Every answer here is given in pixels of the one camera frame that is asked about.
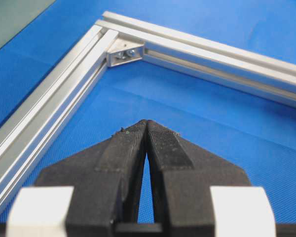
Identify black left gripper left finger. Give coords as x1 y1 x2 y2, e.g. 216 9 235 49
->
35 119 147 237

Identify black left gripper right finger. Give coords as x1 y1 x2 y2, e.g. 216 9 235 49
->
146 120 251 237

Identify blue table cloth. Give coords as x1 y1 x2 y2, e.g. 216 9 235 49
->
0 0 296 223

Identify aluminium extrusion frame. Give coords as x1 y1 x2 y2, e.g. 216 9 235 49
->
0 11 296 215

